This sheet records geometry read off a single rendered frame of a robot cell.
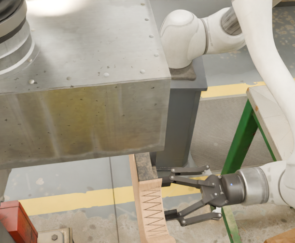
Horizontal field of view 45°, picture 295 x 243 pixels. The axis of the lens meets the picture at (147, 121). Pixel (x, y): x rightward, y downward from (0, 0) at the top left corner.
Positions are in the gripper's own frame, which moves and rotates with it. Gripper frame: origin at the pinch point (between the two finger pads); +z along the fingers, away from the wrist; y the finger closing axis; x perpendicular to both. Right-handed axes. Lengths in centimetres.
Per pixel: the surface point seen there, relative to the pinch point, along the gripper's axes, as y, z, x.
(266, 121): 24.3, -40.4, -13.6
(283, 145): 14.5, -42.0, -12.0
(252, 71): 124, -101, -125
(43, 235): 14, 43, -76
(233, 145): 31, -40, -46
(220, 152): 57, -57, -113
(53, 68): 1, 15, 51
